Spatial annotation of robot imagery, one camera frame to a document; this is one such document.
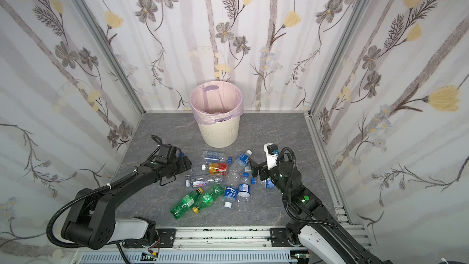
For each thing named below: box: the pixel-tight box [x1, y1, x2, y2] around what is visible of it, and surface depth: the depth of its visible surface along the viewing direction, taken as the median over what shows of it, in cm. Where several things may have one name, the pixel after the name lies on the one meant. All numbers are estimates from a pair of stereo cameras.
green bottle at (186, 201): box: [169, 187, 204, 220], surface depth 80 cm
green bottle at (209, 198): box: [192, 183, 225, 214], surface depth 82 cm
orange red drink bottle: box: [200, 162, 228, 176], surface depth 92 cm
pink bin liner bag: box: [189, 80, 244, 125], surface depth 98 cm
